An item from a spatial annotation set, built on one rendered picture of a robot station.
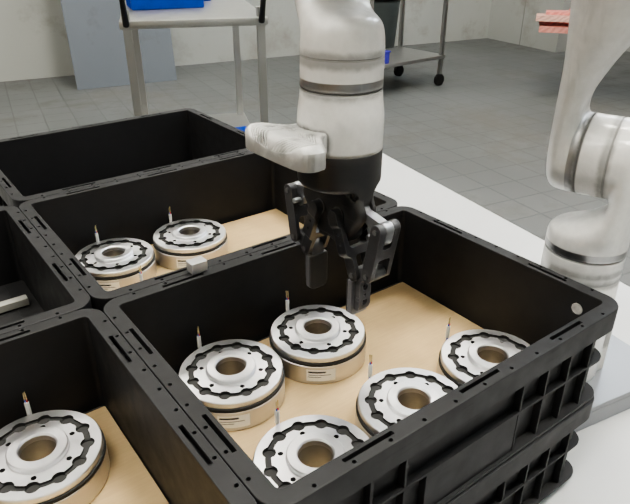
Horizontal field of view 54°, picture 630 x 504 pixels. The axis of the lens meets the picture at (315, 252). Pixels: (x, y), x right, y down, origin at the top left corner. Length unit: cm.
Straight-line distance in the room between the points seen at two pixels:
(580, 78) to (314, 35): 31
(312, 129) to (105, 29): 544
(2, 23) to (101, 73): 100
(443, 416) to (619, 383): 45
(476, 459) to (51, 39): 613
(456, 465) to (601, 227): 34
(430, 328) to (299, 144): 33
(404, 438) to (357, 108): 25
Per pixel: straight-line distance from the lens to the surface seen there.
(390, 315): 76
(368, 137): 52
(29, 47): 646
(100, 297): 63
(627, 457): 84
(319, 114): 51
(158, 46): 600
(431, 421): 47
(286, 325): 68
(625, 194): 74
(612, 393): 87
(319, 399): 63
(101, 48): 591
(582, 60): 70
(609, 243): 76
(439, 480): 54
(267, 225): 98
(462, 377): 62
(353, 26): 50
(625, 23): 68
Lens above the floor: 124
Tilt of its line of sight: 28 degrees down
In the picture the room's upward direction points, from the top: straight up
